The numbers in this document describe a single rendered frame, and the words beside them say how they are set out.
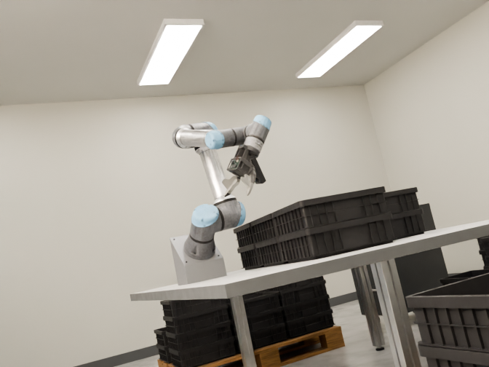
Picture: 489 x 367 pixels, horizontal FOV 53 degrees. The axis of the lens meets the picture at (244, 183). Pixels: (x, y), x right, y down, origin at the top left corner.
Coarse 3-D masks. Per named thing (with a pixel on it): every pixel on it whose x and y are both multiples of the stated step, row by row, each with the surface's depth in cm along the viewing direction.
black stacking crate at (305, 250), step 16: (336, 224) 191; (352, 224) 193; (368, 224) 196; (384, 224) 198; (288, 240) 206; (304, 240) 192; (320, 240) 189; (336, 240) 191; (352, 240) 192; (368, 240) 195; (384, 240) 196; (288, 256) 208; (304, 256) 194; (320, 256) 188
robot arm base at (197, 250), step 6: (186, 240) 230; (192, 240) 226; (198, 240) 224; (210, 240) 226; (186, 246) 229; (192, 246) 226; (198, 246) 226; (204, 246) 226; (210, 246) 228; (186, 252) 229; (192, 252) 227; (198, 252) 226; (204, 252) 227; (210, 252) 229; (192, 258) 228; (198, 258) 227; (204, 258) 228
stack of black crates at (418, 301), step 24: (432, 288) 119; (456, 288) 120; (480, 288) 123; (432, 312) 108; (456, 312) 102; (480, 312) 96; (432, 336) 109; (456, 336) 103; (480, 336) 97; (432, 360) 110; (456, 360) 102; (480, 360) 97
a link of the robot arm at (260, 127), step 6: (258, 120) 198; (264, 120) 198; (270, 120) 199; (252, 126) 198; (258, 126) 196; (264, 126) 197; (270, 126) 200; (246, 132) 201; (252, 132) 196; (258, 132) 196; (264, 132) 197; (258, 138) 195; (264, 138) 197
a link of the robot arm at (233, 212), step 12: (204, 156) 235; (216, 156) 236; (204, 168) 236; (216, 168) 233; (216, 180) 232; (216, 192) 232; (216, 204) 230; (228, 204) 228; (240, 204) 232; (228, 216) 226; (240, 216) 229; (228, 228) 229
